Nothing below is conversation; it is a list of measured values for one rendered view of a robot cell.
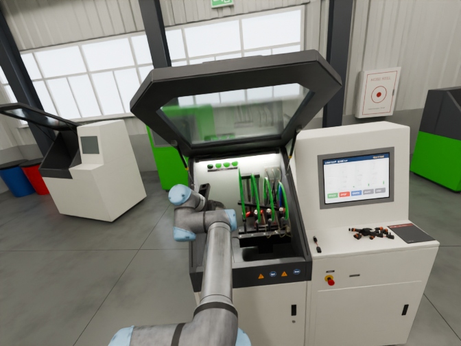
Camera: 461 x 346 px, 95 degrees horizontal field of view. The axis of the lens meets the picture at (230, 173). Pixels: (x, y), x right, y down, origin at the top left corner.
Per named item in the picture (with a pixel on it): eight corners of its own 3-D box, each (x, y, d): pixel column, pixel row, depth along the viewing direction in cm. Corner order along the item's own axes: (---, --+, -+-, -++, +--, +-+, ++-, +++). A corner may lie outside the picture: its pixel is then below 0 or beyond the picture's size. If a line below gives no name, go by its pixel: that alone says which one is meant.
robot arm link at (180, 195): (165, 207, 73) (167, 185, 77) (183, 213, 83) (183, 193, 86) (185, 203, 71) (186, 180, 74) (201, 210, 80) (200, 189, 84)
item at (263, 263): (200, 292, 126) (195, 272, 120) (201, 285, 130) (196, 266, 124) (304, 281, 124) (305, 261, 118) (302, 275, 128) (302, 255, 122)
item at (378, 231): (356, 244, 122) (357, 235, 120) (346, 231, 132) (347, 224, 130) (396, 239, 122) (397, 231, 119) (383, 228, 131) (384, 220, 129)
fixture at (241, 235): (241, 256, 143) (239, 237, 137) (239, 245, 152) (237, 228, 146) (291, 250, 142) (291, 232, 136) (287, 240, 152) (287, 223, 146)
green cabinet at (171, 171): (162, 193, 434) (141, 112, 372) (180, 176, 507) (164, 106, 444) (211, 193, 410) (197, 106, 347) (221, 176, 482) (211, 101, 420)
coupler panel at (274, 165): (265, 202, 161) (263, 164, 149) (264, 200, 164) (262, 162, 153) (282, 200, 161) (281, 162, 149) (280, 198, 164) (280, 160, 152)
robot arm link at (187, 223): (203, 237, 68) (202, 204, 73) (169, 240, 69) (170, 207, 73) (207, 239, 76) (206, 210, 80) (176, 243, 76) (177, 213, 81)
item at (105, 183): (46, 224, 372) (-17, 106, 296) (100, 193, 465) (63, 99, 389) (99, 234, 326) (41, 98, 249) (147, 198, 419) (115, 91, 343)
